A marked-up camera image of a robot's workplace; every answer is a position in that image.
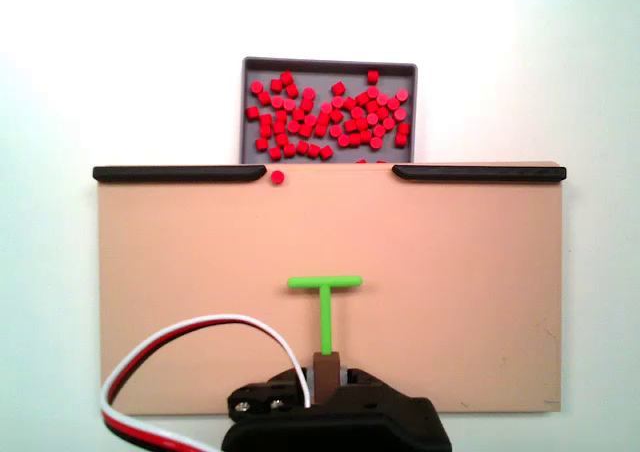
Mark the black guide rail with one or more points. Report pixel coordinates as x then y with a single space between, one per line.
175 173
480 173

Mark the pink board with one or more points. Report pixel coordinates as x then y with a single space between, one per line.
200 272

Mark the grey tray container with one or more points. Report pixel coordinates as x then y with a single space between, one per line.
320 74

